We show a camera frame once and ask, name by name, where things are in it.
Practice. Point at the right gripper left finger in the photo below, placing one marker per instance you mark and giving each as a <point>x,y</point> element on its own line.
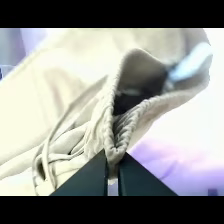
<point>90,180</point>

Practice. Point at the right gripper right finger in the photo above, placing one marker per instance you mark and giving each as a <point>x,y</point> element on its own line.
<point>140,181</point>

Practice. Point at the tan pants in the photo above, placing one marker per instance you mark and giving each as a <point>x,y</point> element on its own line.
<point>66,83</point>

